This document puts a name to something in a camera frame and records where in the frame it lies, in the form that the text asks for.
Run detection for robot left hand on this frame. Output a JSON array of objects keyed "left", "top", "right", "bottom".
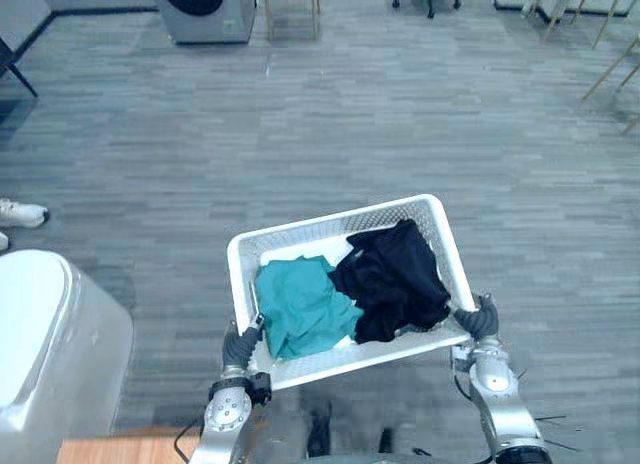
[{"left": 221, "top": 311, "right": 266, "bottom": 373}]

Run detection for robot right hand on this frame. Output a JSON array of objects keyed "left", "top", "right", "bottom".
[{"left": 452, "top": 293, "right": 501, "bottom": 343}]

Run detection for white plastic laundry basket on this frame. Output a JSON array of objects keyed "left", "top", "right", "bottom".
[{"left": 226, "top": 193, "right": 477, "bottom": 391}]

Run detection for teal garment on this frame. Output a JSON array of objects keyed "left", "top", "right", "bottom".
[{"left": 255, "top": 256, "right": 365, "bottom": 361}]

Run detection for black garment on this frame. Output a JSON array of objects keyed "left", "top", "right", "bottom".
[{"left": 327, "top": 218, "right": 452, "bottom": 345}]

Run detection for silver front-load washing machine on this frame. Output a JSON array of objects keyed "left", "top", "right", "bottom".
[{"left": 149, "top": 0, "right": 257, "bottom": 46}]

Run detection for robot left leg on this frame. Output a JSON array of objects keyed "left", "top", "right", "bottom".
[{"left": 305, "top": 401, "right": 334, "bottom": 458}]

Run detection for wooden table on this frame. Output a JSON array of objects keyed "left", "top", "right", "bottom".
[{"left": 55, "top": 424, "right": 204, "bottom": 464}]

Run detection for black table legs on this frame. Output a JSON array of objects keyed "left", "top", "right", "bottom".
[{"left": 0, "top": 33, "right": 40, "bottom": 98}]

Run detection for black cable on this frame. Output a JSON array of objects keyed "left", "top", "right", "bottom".
[{"left": 172, "top": 418, "right": 206, "bottom": 458}]

